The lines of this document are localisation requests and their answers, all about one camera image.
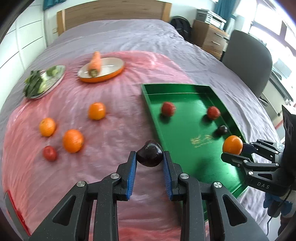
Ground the dark plum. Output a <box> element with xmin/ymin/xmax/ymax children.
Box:
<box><xmin>217</xmin><ymin>125</ymin><xmax>228</xmax><ymax>135</ymax></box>
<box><xmin>136</xmin><ymin>140</ymin><xmax>164</xmax><ymax>167</ymax></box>

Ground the red apple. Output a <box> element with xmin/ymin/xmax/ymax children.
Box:
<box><xmin>161</xmin><ymin>101</ymin><xmax>176</xmax><ymax>117</ymax></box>
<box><xmin>207</xmin><ymin>106</ymin><xmax>221</xmax><ymax>120</ymax></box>
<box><xmin>43</xmin><ymin>146</ymin><xmax>57</xmax><ymax>162</ymax></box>

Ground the green metal tray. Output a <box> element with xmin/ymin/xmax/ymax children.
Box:
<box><xmin>140</xmin><ymin>83</ymin><xmax>253</xmax><ymax>199</ymax></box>

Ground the large orange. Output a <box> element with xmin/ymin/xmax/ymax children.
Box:
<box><xmin>62</xmin><ymin>129</ymin><xmax>84</xmax><ymax>153</ymax></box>

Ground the pink plastic sheet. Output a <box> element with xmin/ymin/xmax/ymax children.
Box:
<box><xmin>1</xmin><ymin>51</ymin><xmax>192</xmax><ymax>232</ymax></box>

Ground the grey chair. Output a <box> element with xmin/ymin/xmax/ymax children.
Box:
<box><xmin>222</xmin><ymin>30</ymin><xmax>273</xmax><ymax>97</ymax></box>

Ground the purple bed cover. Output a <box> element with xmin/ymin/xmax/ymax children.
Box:
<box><xmin>0</xmin><ymin>19</ymin><xmax>282</xmax><ymax>241</ymax></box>

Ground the wooden drawer cabinet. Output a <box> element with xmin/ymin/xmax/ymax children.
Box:
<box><xmin>191</xmin><ymin>20</ymin><xmax>229</xmax><ymax>60</ymax></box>

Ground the patterned grey plate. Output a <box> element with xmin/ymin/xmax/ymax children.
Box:
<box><xmin>28</xmin><ymin>65</ymin><xmax>67</xmax><ymax>100</ymax></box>

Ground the green leafy bok choy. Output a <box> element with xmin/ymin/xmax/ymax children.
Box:
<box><xmin>23</xmin><ymin>66</ymin><xmax>62</xmax><ymax>98</ymax></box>

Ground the teal curtain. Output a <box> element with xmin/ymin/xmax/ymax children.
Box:
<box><xmin>214</xmin><ymin>0</ymin><xmax>236</xmax><ymax>20</ymax></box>

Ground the grey printer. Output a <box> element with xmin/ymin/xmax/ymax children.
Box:
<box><xmin>196</xmin><ymin>9</ymin><xmax>226</xmax><ymax>30</ymax></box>

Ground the black backpack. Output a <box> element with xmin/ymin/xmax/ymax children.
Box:
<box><xmin>170</xmin><ymin>16</ymin><xmax>192</xmax><ymax>41</ymax></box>

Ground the orange carrot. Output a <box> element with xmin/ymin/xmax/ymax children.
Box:
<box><xmin>88</xmin><ymin>51</ymin><xmax>102</xmax><ymax>77</ymax></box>

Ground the orange rimmed white dish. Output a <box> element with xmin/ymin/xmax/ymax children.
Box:
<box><xmin>77</xmin><ymin>57</ymin><xmax>125</xmax><ymax>83</ymax></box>

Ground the white wardrobe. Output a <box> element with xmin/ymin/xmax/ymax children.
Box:
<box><xmin>0</xmin><ymin>1</ymin><xmax>47</xmax><ymax>104</ymax></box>

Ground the wooden headboard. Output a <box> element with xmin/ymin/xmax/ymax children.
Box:
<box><xmin>57</xmin><ymin>0</ymin><xmax>172</xmax><ymax>35</ymax></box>

